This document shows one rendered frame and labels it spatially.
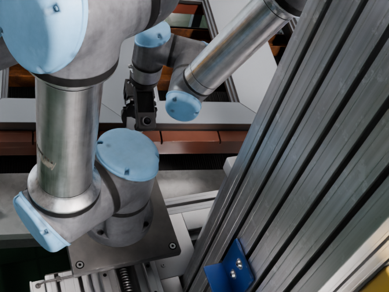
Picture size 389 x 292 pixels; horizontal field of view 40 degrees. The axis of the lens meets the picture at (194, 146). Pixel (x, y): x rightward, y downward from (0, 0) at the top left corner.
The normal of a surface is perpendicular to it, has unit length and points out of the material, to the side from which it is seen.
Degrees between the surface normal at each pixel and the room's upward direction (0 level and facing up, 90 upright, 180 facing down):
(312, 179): 90
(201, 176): 0
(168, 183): 0
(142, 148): 7
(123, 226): 72
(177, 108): 90
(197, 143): 90
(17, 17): 82
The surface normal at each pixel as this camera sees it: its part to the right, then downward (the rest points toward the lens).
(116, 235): 0.12, 0.56
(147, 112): 0.31, -0.18
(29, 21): -0.65, 0.36
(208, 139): 0.21, -0.62
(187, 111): -0.13, 0.75
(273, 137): -0.92, 0.12
